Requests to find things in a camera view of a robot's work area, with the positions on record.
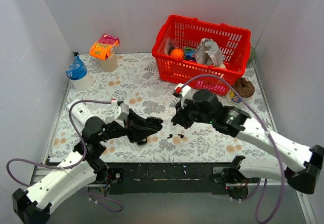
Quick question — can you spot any clear dark snack packet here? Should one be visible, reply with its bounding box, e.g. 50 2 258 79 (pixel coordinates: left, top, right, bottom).
165 38 176 55

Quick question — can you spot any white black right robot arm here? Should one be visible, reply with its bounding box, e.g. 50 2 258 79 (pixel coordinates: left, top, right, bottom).
171 84 323 194

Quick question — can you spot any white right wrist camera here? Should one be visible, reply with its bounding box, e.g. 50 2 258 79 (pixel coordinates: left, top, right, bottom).
173 83 193 108

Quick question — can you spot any crumpled grey white bag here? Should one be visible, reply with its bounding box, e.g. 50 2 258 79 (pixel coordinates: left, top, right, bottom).
195 38 224 67

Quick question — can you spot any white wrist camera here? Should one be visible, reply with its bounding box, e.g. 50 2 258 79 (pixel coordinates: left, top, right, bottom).
173 83 193 108
110 99 129 128

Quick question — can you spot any orange fruit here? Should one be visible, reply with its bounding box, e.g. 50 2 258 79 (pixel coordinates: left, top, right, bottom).
170 48 184 59

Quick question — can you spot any blue green snack packet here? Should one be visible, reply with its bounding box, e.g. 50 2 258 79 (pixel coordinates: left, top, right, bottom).
183 46 196 62

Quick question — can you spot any black case with gold line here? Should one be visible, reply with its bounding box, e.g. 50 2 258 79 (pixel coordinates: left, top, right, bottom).
137 138 147 145

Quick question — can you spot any red plastic shopping basket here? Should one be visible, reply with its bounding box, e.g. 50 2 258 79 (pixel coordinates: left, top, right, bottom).
151 15 251 96

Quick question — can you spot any white bottle blue cap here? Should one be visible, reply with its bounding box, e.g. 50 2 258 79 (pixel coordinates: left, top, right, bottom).
66 55 93 91

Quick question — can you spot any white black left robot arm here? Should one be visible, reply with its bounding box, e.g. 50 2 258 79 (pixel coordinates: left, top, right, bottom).
12 110 163 223

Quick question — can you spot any floral patterned table mat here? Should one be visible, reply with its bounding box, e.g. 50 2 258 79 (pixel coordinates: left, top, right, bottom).
65 53 267 163

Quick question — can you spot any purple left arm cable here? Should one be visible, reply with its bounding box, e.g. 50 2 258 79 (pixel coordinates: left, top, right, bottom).
6 100 124 213

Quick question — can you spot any orange pink snack pack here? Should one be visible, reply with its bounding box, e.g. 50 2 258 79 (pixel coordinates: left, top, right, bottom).
89 34 120 60

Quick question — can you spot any beige paper cup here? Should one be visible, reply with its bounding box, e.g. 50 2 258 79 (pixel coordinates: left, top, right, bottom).
99 52 118 72

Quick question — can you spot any long black earbud charging case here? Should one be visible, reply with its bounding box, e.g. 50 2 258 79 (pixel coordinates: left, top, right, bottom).
146 117 163 124

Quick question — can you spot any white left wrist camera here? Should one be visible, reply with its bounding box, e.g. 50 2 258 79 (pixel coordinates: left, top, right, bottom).
110 99 129 128

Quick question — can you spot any white tube black cap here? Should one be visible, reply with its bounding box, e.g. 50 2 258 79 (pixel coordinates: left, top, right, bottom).
71 102 94 127

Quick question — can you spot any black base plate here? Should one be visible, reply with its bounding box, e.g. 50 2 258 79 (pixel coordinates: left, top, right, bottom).
87 162 250 201

